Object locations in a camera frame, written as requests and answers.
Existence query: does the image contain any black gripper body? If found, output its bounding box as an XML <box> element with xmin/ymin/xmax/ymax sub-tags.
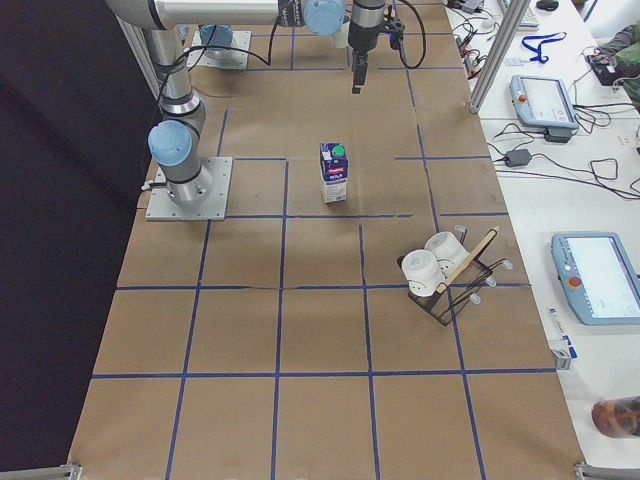
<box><xmin>351</xmin><ymin>49</ymin><xmax>369</xmax><ymax>88</ymax></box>

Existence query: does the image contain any blue white milk carton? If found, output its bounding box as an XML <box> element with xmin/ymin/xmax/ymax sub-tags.
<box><xmin>319</xmin><ymin>143</ymin><xmax>349</xmax><ymax>203</ymax></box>

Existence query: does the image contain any white mug grey inside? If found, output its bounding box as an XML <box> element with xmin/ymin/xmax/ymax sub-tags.
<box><xmin>331</xmin><ymin>14</ymin><xmax>350</xmax><ymax>49</ymax></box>

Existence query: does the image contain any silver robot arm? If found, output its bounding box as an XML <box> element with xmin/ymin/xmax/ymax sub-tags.
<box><xmin>276</xmin><ymin>0</ymin><xmax>405</xmax><ymax>94</ymax></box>
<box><xmin>107</xmin><ymin>1</ymin><xmax>279</xmax><ymax>206</ymax></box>

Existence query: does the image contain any white cup on rack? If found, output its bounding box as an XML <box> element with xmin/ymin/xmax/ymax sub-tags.
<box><xmin>401</xmin><ymin>249</ymin><xmax>445</xmax><ymax>297</ymax></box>
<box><xmin>425</xmin><ymin>231</ymin><xmax>469</xmax><ymax>277</ymax></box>

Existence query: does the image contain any black power adapter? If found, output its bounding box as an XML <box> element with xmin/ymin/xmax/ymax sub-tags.
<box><xmin>504</xmin><ymin>148</ymin><xmax>532</xmax><ymax>168</ymax></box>

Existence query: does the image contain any teach pendant far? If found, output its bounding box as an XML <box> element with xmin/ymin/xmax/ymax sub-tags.
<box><xmin>509</xmin><ymin>75</ymin><xmax>579</xmax><ymax>130</ymax></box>

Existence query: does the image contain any teach pendant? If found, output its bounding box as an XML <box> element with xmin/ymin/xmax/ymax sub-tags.
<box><xmin>509</xmin><ymin>75</ymin><xmax>579</xmax><ymax>130</ymax></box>
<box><xmin>551</xmin><ymin>231</ymin><xmax>639</xmax><ymax>326</ymax></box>

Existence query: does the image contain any wooden stick on rack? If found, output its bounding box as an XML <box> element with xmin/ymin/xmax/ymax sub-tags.
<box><xmin>436</xmin><ymin>226</ymin><xmax>500</xmax><ymax>294</ymax></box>

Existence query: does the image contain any brown paper table cover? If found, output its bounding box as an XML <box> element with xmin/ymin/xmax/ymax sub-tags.
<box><xmin>69</xmin><ymin>1</ymin><xmax>582</xmax><ymax>479</ymax></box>

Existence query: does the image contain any teach pendant near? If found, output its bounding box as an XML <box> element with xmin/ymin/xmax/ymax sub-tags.
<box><xmin>551</xmin><ymin>231</ymin><xmax>639</xmax><ymax>326</ymax></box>

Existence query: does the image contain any small blue white box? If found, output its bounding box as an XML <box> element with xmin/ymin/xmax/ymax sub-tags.
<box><xmin>547</xmin><ymin>308</ymin><xmax>578</xmax><ymax>371</ymax></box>

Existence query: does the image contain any brown patterned jar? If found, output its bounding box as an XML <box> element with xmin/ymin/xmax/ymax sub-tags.
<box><xmin>591</xmin><ymin>396</ymin><xmax>639</xmax><ymax>438</ymax></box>

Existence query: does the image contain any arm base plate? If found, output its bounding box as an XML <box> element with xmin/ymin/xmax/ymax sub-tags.
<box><xmin>145</xmin><ymin>157</ymin><xmax>234</xmax><ymax>221</ymax></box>
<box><xmin>187</xmin><ymin>30</ymin><xmax>251</xmax><ymax>70</ymax></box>

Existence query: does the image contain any aluminium frame post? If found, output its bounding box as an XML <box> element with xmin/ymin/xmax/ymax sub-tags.
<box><xmin>467</xmin><ymin>0</ymin><xmax>529</xmax><ymax>114</ymax></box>

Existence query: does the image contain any blue lanyard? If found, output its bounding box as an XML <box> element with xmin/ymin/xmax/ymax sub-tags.
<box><xmin>521</xmin><ymin>31</ymin><xmax>568</xmax><ymax>65</ymax></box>

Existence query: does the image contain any black wire cup rack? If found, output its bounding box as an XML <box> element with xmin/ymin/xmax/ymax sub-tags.
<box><xmin>396</xmin><ymin>225</ymin><xmax>513</xmax><ymax>326</ymax></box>

